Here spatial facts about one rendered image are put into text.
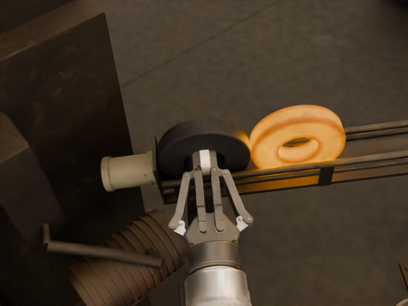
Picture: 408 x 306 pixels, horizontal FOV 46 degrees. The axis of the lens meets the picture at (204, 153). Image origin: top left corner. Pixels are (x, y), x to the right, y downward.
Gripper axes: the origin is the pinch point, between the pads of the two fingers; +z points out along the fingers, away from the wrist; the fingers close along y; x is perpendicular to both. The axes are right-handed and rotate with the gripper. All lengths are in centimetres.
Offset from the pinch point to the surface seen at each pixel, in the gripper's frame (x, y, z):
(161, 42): -81, -9, 105
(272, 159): -1.0, 11.4, -1.5
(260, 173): -2.0, 9.1, -3.5
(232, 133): 5.7, 4.3, -0.2
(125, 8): -83, -24, 129
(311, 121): 8.2, 16.2, -0.6
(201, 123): 6.8, -0.3, 1.2
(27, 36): 14.8, -25.7, 13.5
